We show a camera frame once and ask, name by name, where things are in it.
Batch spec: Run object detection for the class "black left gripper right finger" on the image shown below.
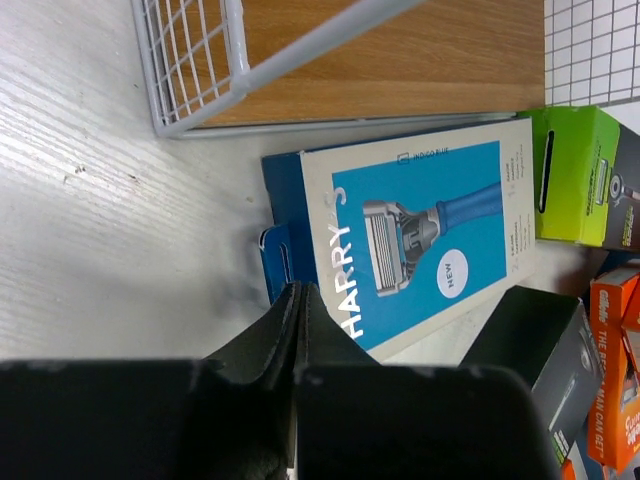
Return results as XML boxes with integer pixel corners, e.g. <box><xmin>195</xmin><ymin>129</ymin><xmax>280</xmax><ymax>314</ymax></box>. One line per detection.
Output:
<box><xmin>295</xmin><ymin>284</ymin><xmax>560</xmax><ymax>479</ymax></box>

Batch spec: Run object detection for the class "orange Gillette cartridge box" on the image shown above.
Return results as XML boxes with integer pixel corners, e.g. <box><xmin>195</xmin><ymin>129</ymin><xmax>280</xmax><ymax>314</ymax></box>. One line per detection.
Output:
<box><xmin>621</xmin><ymin>285</ymin><xmax>640</xmax><ymax>383</ymax></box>

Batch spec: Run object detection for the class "green black Gillette Labs box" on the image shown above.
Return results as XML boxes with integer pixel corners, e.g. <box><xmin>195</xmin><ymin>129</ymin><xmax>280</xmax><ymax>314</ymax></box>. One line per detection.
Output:
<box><xmin>518</xmin><ymin>106</ymin><xmax>639</xmax><ymax>253</ymax></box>
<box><xmin>460</xmin><ymin>286</ymin><xmax>604</xmax><ymax>466</ymax></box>

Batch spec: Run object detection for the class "blue Harry's razor box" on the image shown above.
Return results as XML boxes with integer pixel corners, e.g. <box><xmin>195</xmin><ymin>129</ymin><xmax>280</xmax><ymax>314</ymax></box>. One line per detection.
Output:
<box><xmin>260</xmin><ymin>118</ymin><xmax>536</xmax><ymax>360</ymax></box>

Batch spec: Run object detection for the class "orange Gillette Fusion5 box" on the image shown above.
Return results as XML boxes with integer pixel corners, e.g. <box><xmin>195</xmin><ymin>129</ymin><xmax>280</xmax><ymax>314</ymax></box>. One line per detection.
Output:
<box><xmin>587</xmin><ymin>262</ymin><xmax>639</xmax><ymax>472</ymax></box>

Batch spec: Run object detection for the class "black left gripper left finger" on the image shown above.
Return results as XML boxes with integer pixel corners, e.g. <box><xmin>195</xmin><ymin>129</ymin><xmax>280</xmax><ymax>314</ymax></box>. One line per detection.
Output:
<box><xmin>202</xmin><ymin>283</ymin><xmax>302</xmax><ymax>479</ymax></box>

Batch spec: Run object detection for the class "white wire wooden shelf rack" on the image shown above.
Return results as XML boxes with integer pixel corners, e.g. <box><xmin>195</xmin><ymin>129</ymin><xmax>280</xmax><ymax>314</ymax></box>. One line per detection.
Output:
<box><xmin>130</xmin><ymin>0</ymin><xmax>640</xmax><ymax>140</ymax></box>

